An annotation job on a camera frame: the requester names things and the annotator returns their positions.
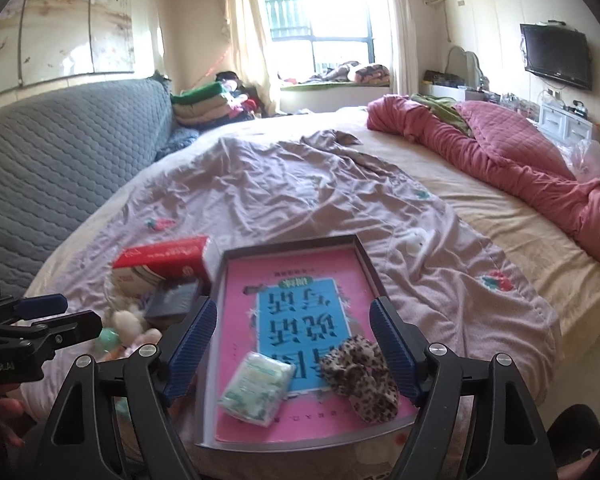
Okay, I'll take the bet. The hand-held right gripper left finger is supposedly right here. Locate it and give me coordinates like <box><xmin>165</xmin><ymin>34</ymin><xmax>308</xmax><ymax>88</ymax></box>
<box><xmin>40</xmin><ymin>296</ymin><xmax>219</xmax><ymax>480</ymax></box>

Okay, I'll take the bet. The white green tissue packet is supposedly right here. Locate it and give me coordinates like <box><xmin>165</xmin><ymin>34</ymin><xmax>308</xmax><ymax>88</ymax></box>
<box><xmin>216</xmin><ymin>351</ymin><xmax>295</xmax><ymax>428</ymax></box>

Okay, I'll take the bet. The mauve printed blanket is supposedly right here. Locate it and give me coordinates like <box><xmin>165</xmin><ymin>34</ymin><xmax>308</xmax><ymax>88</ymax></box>
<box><xmin>22</xmin><ymin>130</ymin><xmax>563</xmax><ymax>411</ymax></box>

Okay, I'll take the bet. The black wall television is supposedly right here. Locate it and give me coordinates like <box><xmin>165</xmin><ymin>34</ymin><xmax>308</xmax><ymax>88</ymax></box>
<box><xmin>519</xmin><ymin>22</ymin><xmax>593</xmax><ymax>92</ymax></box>

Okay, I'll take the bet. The red and white tissue box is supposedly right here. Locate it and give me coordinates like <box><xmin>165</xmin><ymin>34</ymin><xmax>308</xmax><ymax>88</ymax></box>
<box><xmin>111</xmin><ymin>236</ymin><xmax>221</xmax><ymax>297</ymax></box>

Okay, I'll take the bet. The stack of folded clothes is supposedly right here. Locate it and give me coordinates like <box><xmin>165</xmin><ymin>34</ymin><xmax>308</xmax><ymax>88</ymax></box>
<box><xmin>171</xmin><ymin>82</ymin><xmax>261</xmax><ymax>131</ymax></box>

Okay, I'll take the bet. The window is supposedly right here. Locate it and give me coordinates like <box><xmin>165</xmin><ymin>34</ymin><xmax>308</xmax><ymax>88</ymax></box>
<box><xmin>257</xmin><ymin>0</ymin><xmax>391</xmax><ymax>78</ymax></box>

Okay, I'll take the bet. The pink and blue book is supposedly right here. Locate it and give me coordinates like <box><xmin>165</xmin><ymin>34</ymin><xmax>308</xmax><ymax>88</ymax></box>
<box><xmin>215</xmin><ymin>247</ymin><xmax>418</xmax><ymax>443</ymax></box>

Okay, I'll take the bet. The dark blue box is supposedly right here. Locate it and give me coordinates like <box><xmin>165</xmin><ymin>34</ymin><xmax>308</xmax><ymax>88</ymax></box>
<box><xmin>144</xmin><ymin>277</ymin><xmax>203</xmax><ymax>333</ymax></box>

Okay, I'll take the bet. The pink quilted pillow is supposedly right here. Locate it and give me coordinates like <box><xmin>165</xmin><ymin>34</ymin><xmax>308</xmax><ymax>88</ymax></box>
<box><xmin>454</xmin><ymin>100</ymin><xmax>576</xmax><ymax>181</ymax></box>

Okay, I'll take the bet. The leopard print scrunchie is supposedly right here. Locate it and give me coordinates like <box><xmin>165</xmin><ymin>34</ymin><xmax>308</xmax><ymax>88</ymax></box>
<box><xmin>319</xmin><ymin>336</ymin><xmax>400</xmax><ymax>423</ymax></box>

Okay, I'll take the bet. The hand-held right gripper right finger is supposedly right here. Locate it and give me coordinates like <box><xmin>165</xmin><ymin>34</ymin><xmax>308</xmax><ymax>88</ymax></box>
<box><xmin>369</xmin><ymin>296</ymin><xmax>563</xmax><ymax>480</ymax></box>

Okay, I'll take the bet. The green window seat cushion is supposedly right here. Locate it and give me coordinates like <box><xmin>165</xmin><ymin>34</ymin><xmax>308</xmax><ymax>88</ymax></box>
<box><xmin>280</xmin><ymin>80</ymin><xmax>396</xmax><ymax>93</ymax></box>

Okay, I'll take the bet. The blossom wall painting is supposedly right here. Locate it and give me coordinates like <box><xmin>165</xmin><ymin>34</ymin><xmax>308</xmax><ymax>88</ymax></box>
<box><xmin>0</xmin><ymin>0</ymin><xmax>136</xmax><ymax>103</ymax></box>

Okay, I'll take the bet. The dark rounded object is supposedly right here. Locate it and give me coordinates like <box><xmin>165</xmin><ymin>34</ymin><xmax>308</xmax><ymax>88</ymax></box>
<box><xmin>547</xmin><ymin>404</ymin><xmax>600</xmax><ymax>463</ymax></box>

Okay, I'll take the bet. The clear plastic bag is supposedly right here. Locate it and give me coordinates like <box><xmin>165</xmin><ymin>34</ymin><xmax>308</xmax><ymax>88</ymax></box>
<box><xmin>562</xmin><ymin>139</ymin><xmax>600</xmax><ymax>181</ymax></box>

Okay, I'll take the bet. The grey shallow cardboard box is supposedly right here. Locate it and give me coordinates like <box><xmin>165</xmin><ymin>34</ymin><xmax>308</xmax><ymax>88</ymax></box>
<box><xmin>195</xmin><ymin>234</ymin><xmax>421</xmax><ymax>453</ymax></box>

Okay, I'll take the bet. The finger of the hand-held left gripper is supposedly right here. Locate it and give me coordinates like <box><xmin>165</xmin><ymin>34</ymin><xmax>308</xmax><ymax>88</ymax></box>
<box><xmin>0</xmin><ymin>294</ymin><xmax>69</xmax><ymax>323</ymax></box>
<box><xmin>0</xmin><ymin>310</ymin><xmax>103</xmax><ymax>357</ymax></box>

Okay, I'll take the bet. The crumpled bedding on window seat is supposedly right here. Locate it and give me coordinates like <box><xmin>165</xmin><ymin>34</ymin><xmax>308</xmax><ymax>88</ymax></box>
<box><xmin>300</xmin><ymin>60</ymin><xmax>392</xmax><ymax>85</ymax></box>

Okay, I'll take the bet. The grey-blue quilted headboard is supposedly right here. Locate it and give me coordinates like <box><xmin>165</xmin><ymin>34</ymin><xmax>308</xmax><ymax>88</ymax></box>
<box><xmin>0</xmin><ymin>77</ymin><xmax>176</xmax><ymax>306</ymax></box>

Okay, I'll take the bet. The dark blue quilted cloth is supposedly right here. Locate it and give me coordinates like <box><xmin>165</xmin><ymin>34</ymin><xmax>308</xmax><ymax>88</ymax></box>
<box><xmin>160</xmin><ymin>125</ymin><xmax>201</xmax><ymax>158</ymax></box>

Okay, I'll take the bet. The white drawer cabinet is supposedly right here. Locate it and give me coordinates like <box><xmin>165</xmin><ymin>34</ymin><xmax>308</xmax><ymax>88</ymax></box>
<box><xmin>537</xmin><ymin>95</ymin><xmax>595</xmax><ymax>143</ymax></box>

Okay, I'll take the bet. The person's left hand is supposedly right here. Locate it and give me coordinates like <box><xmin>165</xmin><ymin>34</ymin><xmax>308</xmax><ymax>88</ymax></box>
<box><xmin>0</xmin><ymin>395</ymin><xmax>33</xmax><ymax>448</ymax></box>

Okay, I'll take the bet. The white plush toy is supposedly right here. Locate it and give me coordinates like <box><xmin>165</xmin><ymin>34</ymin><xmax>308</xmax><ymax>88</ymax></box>
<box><xmin>100</xmin><ymin>305</ymin><xmax>163</xmax><ymax>361</ymax></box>

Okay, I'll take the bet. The pink quilt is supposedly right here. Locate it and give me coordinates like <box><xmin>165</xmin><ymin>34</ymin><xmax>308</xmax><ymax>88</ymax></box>
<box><xmin>366</xmin><ymin>94</ymin><xmax>600</xmax><ymax>267</ymax></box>

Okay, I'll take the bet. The cluttered white desk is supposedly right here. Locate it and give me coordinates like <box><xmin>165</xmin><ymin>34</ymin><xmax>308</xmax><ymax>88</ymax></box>
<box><xmin>420</xmin><ymin>70</ymin><xmax>481</xmax><ymax>103</ymax></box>

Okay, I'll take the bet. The green cloth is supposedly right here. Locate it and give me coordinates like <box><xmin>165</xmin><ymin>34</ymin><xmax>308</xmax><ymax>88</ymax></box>
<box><xmin>420</xmin><ymin>94</ymin><xmax>473</xmax><ymax>133</ymax></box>

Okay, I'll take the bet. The pale green round object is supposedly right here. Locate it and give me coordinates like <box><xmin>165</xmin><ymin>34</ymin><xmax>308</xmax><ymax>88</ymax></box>
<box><xmin>97</xmin><ymin>327</ymin><xmax>118</xmax><ymax>356</ymax></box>

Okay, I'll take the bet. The cream curtain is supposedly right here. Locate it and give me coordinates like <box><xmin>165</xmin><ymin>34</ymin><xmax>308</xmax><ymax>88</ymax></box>
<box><xmin>377</xmin><ymin>0</ymin><xmax>421</xmax><ymax>96</ymax></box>
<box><xmin>220</xmin><ymin>0</ymin><xmax>281</xmax><ymax>116</ymax></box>

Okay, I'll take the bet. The round bed with beige sheet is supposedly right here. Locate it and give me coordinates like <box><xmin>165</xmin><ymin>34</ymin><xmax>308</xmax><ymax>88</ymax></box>
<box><xmin>22</xmin><ymin>105</ymin><xmax>600</xmax><ymax>480</ymax></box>

